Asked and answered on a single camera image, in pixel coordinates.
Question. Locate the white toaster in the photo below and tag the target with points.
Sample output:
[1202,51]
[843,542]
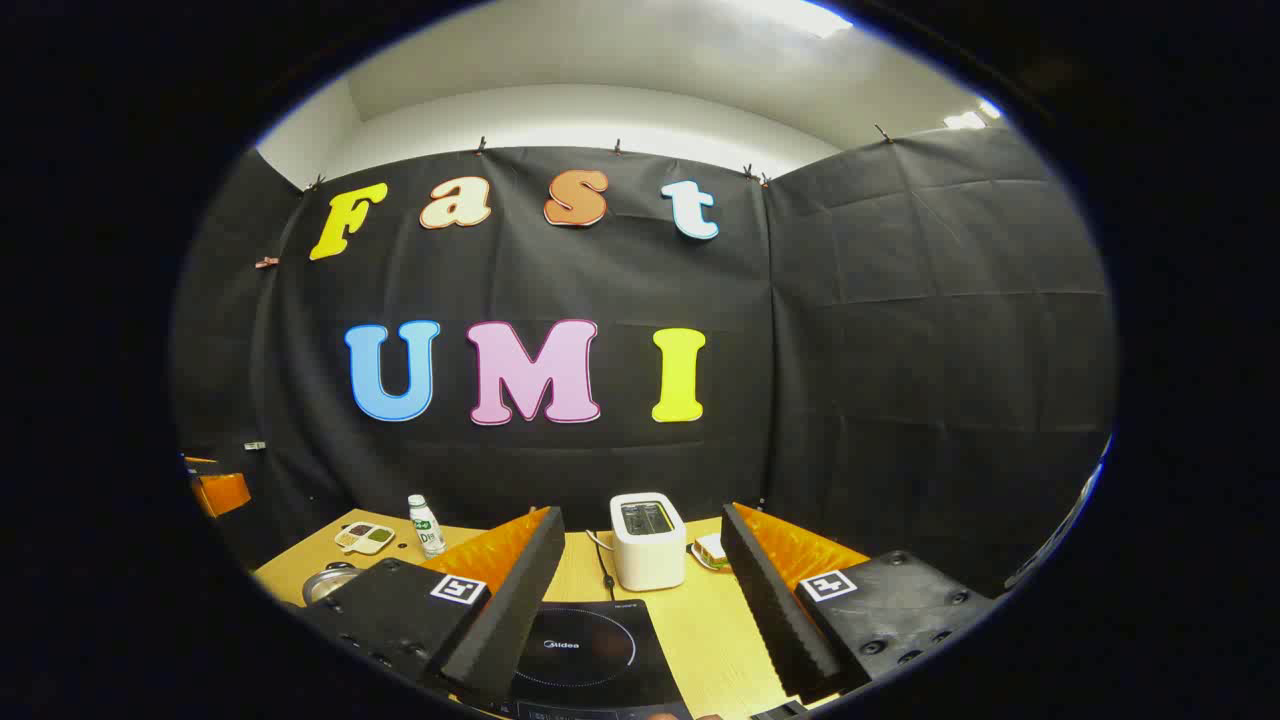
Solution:
[648,560]

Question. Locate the black induction cooktop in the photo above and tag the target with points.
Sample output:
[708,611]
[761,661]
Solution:
[590,650]

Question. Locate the white divided bean plate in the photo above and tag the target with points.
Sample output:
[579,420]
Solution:
[365,537]

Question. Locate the stainless steel pot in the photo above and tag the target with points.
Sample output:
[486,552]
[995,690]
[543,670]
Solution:
[325,585]

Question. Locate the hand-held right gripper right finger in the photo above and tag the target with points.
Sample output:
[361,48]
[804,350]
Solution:
[775,620]

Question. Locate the small white green object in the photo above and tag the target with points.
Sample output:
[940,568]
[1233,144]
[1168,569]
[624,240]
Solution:
[710,550]

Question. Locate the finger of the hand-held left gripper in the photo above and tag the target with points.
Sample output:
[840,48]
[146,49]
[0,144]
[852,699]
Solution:
[222,492]

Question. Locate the white green-label drink bottle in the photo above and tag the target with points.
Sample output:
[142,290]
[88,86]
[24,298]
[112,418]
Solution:
[428,535]

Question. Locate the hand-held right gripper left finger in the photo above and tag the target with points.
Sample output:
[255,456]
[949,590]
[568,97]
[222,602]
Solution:
[510,610]

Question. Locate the black backdrop cloth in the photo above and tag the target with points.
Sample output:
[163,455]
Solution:
[600,280]

